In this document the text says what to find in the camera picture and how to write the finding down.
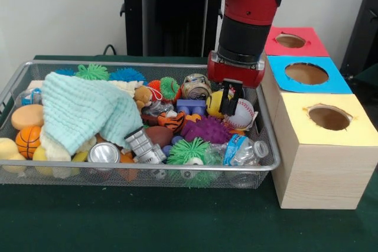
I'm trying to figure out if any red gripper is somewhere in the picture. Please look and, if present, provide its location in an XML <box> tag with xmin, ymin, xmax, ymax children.
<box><xmin>207</xmin><ymin>50</ymin><xmax>266</xmax><ymax>116</ymax></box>

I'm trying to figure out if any mint green knitted cloth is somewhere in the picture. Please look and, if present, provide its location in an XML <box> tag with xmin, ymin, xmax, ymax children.
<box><xmin>41</xmin><ymin>72</ymin><xmax>144</xmax><ymax>156</ymax></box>

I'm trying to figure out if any clear shallow bin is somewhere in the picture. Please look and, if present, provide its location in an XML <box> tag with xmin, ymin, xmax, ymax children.
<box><xmin>0</xmin><ymin>59</ymin><xmax>283</xmax><ymax>189</ymax></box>

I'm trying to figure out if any white baseball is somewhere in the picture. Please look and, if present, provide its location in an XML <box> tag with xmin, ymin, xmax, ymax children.
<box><xmin>227</xmin><ymin>99</ymin><xmax>256</xmax><ymax>130</ymax></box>

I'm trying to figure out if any purple spiky ball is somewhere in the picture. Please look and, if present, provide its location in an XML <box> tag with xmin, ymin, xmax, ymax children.
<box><xmin>180</xmin><ymin>116</ymin><xmax>234</xmax><ymax>145</ymax></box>

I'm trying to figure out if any crushed plastic water bottle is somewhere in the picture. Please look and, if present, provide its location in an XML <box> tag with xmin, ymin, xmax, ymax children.
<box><xmin>224</xmin><ymin>134</ymin><xmax>270</xmax><ymax>167</ymax></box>

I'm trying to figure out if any green spiky ball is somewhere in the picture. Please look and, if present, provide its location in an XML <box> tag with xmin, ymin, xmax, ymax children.
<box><xmin>167</xmin><ymin>138</ymin><xmax>212</xmax><ymax>189</ymax></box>

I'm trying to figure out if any large blue spiky ball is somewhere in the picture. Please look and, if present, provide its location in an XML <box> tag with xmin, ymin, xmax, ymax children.
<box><xmin>109</xmin><ymin>67</ymin><xmax>146</xmax><ymax>83</ymax></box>

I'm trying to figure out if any green fuzzy monster toy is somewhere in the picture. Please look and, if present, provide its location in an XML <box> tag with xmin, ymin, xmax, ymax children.
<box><xmin>75</xmin><ymin>63</ymin><xmax>110</xmax><ymax>81</ymax></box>

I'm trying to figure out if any dark green table cloth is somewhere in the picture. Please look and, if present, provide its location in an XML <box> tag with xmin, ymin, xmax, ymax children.
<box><xmin>0</xmin><ymin>54</ymin><xmax>378</xmax><ymax>252</ymax></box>

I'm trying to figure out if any pale orange round sponge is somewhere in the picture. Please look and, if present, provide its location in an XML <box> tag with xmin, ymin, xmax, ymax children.
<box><xmin>11</xmin><ymin>104</ymin><xmax>45</xmax><ymax>132</ymax></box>

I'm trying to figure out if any small orange basketball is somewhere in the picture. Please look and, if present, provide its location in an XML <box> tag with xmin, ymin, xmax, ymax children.
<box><xmin>15</xmin><ymin>126</ymin><xmax>43</xmax><ymax>159</ymax></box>

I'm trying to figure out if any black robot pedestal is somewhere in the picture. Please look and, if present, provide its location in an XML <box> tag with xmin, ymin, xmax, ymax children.
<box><xmin>114</xmin><ymin>0</ymin><xmax>225</xmax><ymax>58</ymax></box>

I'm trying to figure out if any black cable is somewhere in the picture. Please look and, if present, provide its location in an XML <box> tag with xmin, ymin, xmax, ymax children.
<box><xmin>103</xmin><ymin>44</ymin><xmax>119</xmax><ymax>57</ymax></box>

